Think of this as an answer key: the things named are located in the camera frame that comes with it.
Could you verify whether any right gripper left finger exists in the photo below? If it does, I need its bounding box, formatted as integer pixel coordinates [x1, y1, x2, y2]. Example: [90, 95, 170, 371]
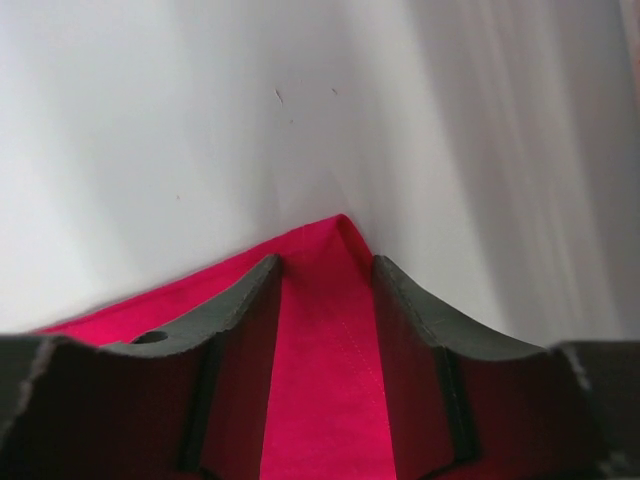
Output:
[1, 255, 282, 479]

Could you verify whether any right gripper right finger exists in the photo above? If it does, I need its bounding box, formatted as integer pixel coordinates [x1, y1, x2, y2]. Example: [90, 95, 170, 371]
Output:
[372, 256, 639, 479]

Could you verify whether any magenta t shirt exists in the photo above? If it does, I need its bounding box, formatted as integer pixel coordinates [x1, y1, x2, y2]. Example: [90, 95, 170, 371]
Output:
[53, 215, 395, 479]

